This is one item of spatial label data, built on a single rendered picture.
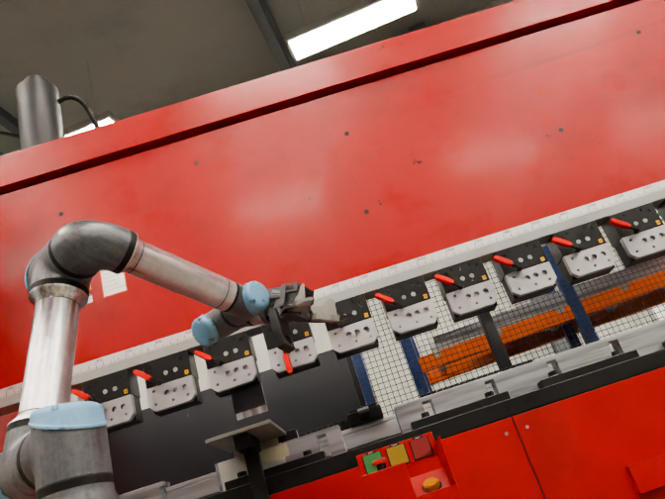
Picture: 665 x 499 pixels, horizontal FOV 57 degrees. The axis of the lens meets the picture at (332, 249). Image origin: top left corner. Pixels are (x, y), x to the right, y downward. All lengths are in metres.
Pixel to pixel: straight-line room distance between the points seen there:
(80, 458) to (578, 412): 1.30
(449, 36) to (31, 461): 2.03
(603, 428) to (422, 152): 1.07
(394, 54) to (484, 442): 1.45
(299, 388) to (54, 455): 1.53
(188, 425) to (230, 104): 1.26
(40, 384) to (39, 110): 1.73
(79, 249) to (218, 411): 1.37
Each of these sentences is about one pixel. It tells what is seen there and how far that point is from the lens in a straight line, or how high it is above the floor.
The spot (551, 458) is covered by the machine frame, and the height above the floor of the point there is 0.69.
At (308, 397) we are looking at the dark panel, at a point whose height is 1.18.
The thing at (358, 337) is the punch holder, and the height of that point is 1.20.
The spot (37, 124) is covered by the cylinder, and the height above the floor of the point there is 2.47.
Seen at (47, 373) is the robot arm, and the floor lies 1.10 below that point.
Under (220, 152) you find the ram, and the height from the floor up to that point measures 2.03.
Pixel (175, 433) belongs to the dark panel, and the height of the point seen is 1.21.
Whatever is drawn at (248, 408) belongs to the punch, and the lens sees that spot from 1.99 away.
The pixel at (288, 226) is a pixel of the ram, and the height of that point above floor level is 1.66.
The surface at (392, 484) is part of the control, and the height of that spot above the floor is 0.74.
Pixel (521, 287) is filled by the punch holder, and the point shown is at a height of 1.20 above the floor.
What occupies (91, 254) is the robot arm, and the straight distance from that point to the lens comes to 1.31.
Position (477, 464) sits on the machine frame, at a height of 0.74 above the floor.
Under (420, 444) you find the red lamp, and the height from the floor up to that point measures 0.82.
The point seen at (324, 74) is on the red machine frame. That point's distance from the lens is 2.43.
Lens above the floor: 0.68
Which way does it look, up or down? 24 degrees up
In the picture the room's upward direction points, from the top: 18 degrees counter-clockwise
